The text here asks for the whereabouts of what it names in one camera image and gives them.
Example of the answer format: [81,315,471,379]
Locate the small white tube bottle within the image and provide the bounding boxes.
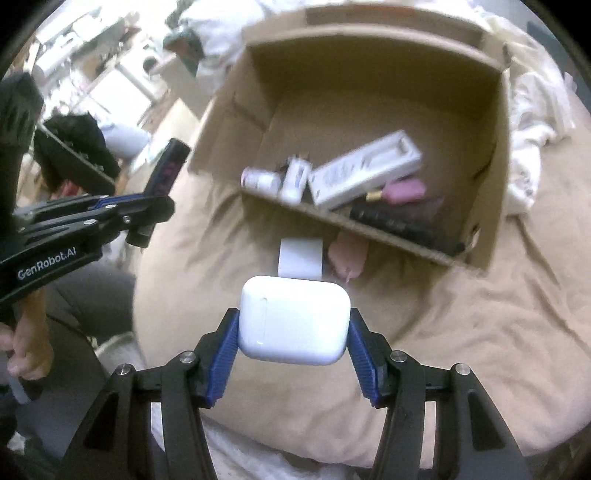
[279,156,311,204]

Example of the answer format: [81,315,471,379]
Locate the white earbuds case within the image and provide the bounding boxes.
[238,276,352,366]

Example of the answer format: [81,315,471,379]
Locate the black corded tool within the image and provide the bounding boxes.
[349,206,467,257]

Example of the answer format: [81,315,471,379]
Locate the white remote control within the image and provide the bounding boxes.
[308,130,422,210]

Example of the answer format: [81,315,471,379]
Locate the person's left hand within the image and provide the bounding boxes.
[1,289,54,381]

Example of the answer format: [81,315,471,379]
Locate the black bag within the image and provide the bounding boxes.
[33,113,120,195]

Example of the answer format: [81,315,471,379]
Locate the tan bed sheet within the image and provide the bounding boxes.
[134,97,590,467]

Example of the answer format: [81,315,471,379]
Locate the brown cardboard box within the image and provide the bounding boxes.
[190,4,510,270]

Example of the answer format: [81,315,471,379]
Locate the white rumpled duvet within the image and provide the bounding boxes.
[178,1,575,216]

